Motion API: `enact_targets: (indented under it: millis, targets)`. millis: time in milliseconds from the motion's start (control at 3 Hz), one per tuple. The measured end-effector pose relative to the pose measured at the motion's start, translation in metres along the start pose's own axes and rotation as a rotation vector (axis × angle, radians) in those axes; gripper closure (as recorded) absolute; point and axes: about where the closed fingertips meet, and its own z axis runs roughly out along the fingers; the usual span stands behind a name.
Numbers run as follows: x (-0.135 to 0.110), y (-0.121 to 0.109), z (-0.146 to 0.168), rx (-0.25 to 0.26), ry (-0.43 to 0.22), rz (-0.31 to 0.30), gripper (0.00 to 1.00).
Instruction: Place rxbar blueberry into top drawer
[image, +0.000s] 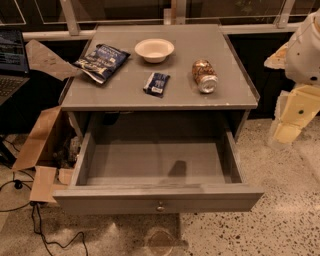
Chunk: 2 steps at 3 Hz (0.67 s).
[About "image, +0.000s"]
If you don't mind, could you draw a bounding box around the grey open top drawer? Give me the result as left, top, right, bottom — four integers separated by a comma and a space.
53, 130, 264, 214

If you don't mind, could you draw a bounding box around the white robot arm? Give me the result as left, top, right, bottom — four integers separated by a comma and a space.
264, 9, 320, 144

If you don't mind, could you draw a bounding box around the grey cabinet table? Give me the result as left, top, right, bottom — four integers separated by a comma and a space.
61, 24, 259, 134

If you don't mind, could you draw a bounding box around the open laptop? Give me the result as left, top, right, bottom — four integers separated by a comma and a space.
0, 28, 30, 105

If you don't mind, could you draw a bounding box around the blue chip bag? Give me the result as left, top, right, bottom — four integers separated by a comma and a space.
73, 44, 130, 84

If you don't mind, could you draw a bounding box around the brown cardboard box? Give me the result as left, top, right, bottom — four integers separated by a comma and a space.
12, 39, 78, 203

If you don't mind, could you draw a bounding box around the metal drawer knob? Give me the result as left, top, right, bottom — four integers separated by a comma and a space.
156, 201, 165, 213

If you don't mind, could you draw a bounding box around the white railing frame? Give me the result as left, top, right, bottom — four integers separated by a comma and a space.
0, 0, 320, 42

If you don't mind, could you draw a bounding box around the blue rxbar blueberry wrapper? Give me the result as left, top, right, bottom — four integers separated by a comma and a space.
143, 72, 170, 98

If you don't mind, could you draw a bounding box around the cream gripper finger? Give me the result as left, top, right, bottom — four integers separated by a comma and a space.
273, 123, 302, 144

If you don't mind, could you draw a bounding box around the black floor cable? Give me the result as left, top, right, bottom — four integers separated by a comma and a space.
0, 138, 90, 256

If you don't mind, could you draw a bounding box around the gold soda can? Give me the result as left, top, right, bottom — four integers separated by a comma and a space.
192, 59, 218, 94

